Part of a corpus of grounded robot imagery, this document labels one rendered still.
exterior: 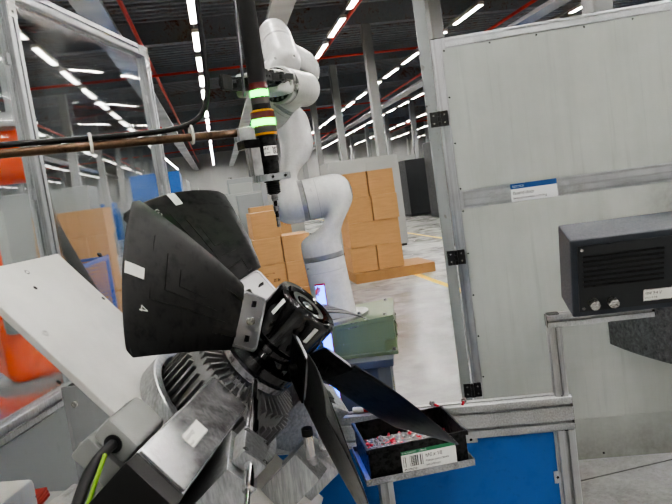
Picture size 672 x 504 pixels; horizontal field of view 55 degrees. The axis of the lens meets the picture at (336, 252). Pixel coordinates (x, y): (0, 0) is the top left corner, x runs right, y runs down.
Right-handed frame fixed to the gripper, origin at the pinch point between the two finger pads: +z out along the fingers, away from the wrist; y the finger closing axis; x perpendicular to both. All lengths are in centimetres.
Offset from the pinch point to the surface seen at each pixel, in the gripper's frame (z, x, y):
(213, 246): 18.4, -31.0, -0.1
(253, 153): 15.3, -15.3, -8.7
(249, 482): 53, -56, -23
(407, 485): -24, -98, -19
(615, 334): -180, -106, -72
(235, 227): 12.0, -28.5, -1.3
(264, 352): 27, -48, -12
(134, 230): 47, -25, -7
